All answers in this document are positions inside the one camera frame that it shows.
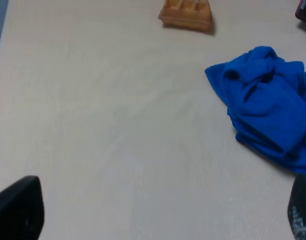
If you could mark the black red small box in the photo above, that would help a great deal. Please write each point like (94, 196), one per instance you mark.
(301, 11)

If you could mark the orange waffle piece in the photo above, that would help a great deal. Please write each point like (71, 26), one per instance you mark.
(187, 14)

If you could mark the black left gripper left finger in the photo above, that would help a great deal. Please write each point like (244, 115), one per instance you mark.
(22, 212)

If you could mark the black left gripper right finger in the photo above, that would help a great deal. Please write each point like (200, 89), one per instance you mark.
(296, 210)

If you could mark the crumpled blue cloth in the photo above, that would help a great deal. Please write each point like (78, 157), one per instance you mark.
(265, 97)

